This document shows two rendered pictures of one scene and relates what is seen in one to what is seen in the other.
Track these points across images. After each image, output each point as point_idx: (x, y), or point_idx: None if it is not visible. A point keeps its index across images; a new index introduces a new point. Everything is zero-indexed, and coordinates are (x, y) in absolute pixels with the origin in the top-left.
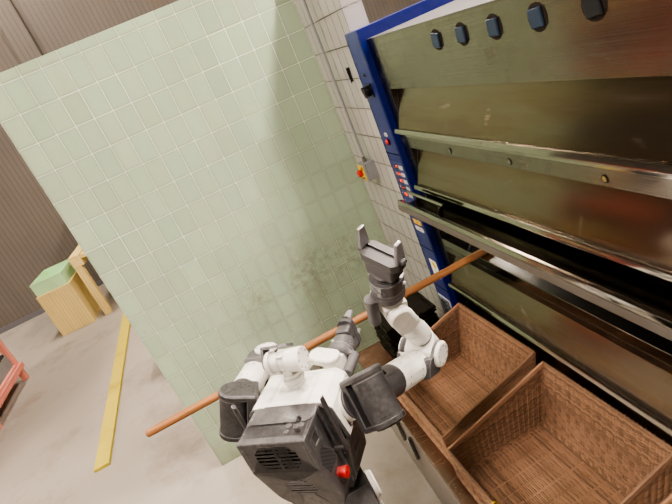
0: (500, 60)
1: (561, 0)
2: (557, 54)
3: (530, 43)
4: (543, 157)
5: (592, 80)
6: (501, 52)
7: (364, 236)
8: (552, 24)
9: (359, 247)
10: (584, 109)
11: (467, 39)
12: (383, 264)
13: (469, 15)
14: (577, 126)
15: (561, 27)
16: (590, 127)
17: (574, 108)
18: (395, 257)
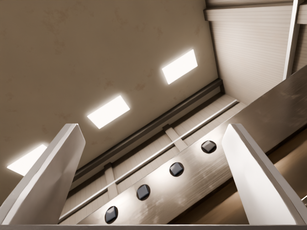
0: (148, 213)
1: (189, 154)
2: (196, 180)
3: (174, 186)
4: None
5: (222, 192)
6: (149, 206)
7: (63, 179)
8: (187, 167)
9: (3, 213)
10: (230, 209)
11: (116, 215)
12: (241, 225)
13: (121, 196)
14: (235, 223)
15: (193, 165)
16: (246, 215)
17: (222, 214)
18: (267, 164)
